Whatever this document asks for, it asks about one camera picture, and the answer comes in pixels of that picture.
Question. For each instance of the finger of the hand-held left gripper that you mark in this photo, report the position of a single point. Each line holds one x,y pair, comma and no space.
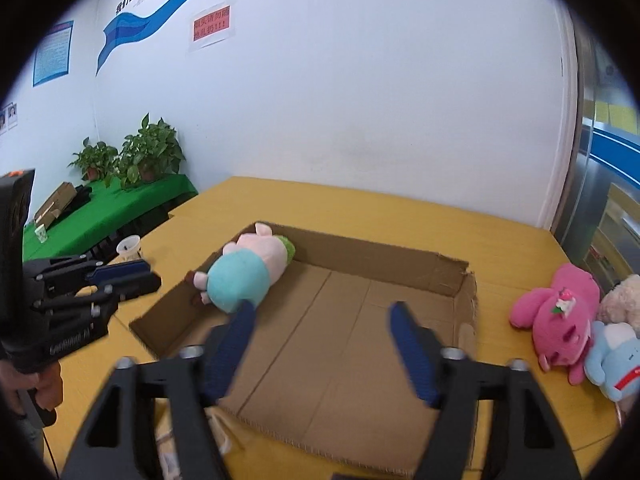
140,287
120,270

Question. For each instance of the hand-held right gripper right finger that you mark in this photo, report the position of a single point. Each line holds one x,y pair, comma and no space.
412,355

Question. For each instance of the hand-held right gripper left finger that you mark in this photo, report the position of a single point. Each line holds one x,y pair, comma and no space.
230,355

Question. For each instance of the pink pig plush toy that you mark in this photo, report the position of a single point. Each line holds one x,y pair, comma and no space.
235,280

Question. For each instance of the yellow wooden desktop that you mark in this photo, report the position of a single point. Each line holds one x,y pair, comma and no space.
500,270

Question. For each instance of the person's left hand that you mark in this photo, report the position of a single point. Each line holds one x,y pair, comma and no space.
49,385

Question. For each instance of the white paper cup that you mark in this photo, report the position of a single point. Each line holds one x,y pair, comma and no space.
129,249

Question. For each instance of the green tablecloth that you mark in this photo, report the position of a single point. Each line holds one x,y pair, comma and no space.
100,215

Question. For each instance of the black device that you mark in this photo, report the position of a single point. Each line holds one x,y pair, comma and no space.
77,199

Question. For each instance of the small patterned cup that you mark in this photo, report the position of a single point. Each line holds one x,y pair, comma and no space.
41,234

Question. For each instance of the small brown cardboard box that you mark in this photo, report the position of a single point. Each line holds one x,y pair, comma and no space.
55,202

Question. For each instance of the small potted plant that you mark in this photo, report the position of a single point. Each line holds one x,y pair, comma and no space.
95,160

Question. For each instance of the large potted plant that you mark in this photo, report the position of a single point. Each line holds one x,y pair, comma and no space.
150,152

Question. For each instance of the pink bear plush toy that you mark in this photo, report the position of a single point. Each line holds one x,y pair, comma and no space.
555,330

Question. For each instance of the light blue plush toy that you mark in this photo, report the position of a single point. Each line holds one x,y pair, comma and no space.
607,360

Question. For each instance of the beige plush toy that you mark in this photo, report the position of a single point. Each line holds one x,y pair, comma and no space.
622,300

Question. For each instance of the metal door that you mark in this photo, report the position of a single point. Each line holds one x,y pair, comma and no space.
585,185

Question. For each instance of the small wall photos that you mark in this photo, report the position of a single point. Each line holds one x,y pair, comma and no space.
9,117

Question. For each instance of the blue wall poster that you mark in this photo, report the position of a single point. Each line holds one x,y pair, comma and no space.
52,55

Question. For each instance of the blue wave wall decal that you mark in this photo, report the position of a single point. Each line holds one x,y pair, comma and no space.
120,30

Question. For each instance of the red wall notice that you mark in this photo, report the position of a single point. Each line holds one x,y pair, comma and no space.
211,29

